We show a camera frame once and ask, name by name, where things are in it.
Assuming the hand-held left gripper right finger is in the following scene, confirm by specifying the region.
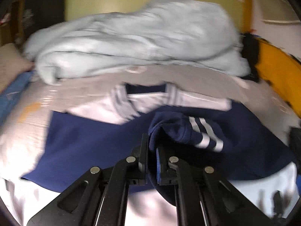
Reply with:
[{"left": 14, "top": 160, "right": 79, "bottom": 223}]
[{"left": 155, "top": 147, "right": 274, "bottom": 226}]

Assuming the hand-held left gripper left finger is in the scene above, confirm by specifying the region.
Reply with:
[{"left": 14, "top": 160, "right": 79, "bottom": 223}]
[{"left": 26, "top": 133, "right": 150, "bottom": 226}]

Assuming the white and navy varsity jacket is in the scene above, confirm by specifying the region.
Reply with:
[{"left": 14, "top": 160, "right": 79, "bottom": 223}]
[{"left": 0, "top": 82, "right": 299, "bottom": 226}]

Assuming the grey duvet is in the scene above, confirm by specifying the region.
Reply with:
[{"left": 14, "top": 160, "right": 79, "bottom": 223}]
[{"left": 24, "top": 0, "right": 251, "bottom": 85}]

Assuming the blue pillow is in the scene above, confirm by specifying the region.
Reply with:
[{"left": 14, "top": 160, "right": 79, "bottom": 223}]
[{"left": 0, "top": 72, "right": 36, "bottom": 125}]

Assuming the black garment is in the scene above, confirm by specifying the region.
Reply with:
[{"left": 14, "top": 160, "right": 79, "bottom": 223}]
[{"left": 240, "top": 33, "right": 261, "bottom": 83}]

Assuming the yellow cushion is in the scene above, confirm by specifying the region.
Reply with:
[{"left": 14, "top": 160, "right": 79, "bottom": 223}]
[{"left": 255, "top": 39, "right": 301, "bottom": 118}]

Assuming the beige pillow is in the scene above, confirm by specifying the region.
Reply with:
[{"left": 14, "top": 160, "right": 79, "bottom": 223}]
[{"left": 0, "top": 44, "right": 34, "bottom": 92}]

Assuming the black printed cushion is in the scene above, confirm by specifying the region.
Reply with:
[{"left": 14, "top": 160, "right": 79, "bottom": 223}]
[{"left": 24, "top": 0, "right": 66, "bottom": 38}]

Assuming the patchwork curtain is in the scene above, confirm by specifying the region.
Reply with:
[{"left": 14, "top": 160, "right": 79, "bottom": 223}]
[{"left": 256, "top": 0, "right": 299, "bottom": 25}]

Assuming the wooden bed frame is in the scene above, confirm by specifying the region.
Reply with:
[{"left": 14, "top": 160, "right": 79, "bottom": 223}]
[{"left": 241, "top": 0, "right": 254, "bottom": 33}]

